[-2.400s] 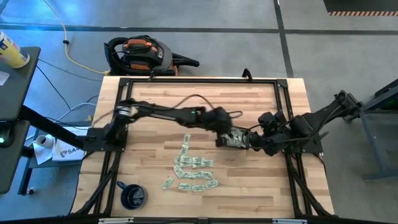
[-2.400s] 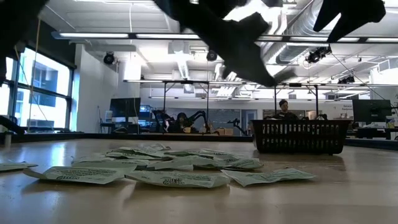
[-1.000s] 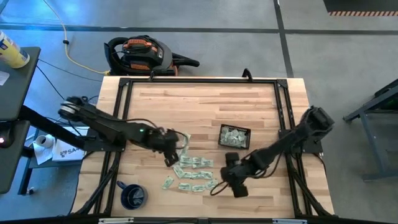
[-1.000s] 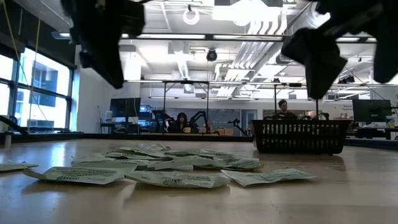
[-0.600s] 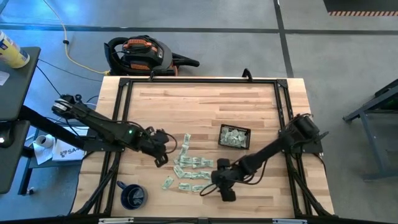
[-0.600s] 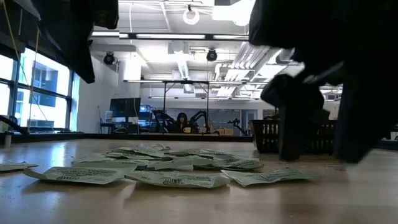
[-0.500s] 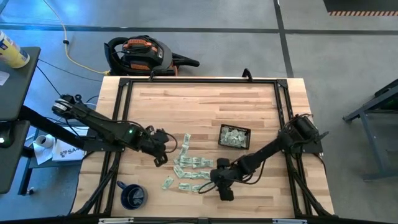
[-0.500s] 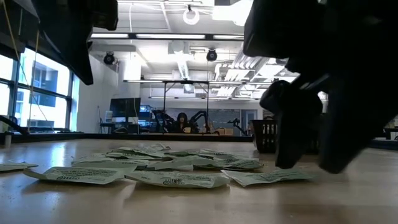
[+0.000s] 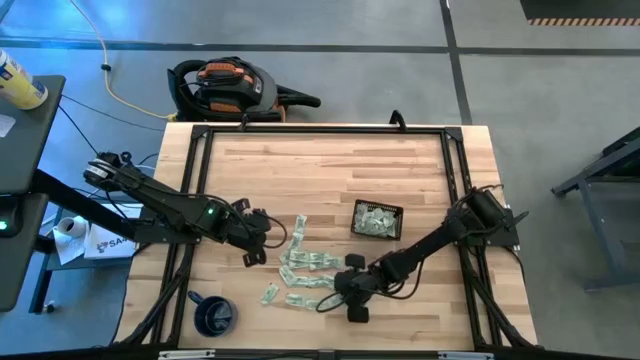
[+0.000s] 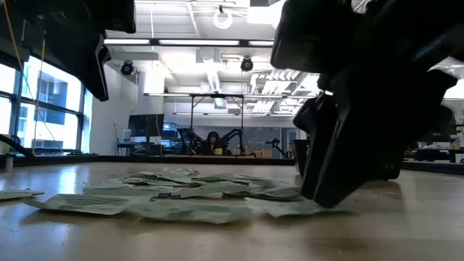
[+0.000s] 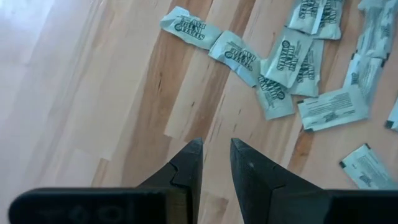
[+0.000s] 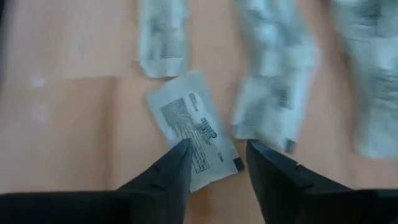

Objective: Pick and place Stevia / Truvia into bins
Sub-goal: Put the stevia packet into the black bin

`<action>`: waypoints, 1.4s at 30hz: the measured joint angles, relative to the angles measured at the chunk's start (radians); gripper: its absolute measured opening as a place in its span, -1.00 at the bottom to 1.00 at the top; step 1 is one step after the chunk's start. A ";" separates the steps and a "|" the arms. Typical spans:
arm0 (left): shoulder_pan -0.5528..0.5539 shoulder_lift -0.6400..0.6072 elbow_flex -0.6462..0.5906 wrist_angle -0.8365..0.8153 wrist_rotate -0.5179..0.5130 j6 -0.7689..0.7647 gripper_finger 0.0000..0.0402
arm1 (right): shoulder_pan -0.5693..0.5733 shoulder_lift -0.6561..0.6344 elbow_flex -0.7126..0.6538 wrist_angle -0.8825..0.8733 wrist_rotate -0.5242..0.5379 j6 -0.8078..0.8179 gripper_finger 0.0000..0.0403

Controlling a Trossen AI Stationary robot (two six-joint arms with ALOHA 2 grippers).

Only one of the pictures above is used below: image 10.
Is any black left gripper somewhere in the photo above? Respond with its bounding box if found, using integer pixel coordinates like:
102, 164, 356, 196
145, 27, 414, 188
20, 0, 137, 102

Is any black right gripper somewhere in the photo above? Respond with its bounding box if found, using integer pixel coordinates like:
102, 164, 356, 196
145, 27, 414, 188
270, 0, 464, 210

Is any black slotted plastic basket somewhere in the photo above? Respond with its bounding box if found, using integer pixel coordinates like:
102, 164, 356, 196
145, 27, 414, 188
291, 138, 404, 181

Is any black computer monitor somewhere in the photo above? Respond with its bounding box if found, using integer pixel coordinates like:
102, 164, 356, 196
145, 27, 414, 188
127, 113, 165, 138

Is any black desk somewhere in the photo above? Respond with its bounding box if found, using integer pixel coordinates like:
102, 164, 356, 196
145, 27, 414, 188
404, 146, 464, 163

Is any black diagonal strut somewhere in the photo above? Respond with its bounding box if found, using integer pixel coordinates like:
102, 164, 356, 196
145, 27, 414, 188
0, 133, 30, 157

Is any person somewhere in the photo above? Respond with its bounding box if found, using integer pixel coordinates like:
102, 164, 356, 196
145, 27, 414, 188
198, 130, 228, 156

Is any yellow hanging cord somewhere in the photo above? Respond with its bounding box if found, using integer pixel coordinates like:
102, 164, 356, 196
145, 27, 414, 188
1, 0, 65, 153
31, 38, 46, 149

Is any black window frame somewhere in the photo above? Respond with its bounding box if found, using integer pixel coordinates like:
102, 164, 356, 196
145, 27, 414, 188
0, 50, 88, 153

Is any black metal rig frame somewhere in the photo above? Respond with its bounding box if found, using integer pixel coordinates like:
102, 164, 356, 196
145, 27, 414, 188
188, 93, 246, 157

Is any white ceiling air duct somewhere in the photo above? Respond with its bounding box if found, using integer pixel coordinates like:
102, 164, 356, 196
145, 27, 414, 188
195, 46, 228, 94

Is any white coiled ceiling cable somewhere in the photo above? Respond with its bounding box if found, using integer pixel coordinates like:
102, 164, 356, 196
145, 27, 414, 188
212, 9, 233, 30

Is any black table edge rail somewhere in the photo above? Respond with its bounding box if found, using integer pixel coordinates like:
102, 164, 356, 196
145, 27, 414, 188
0, 154, 464, 175

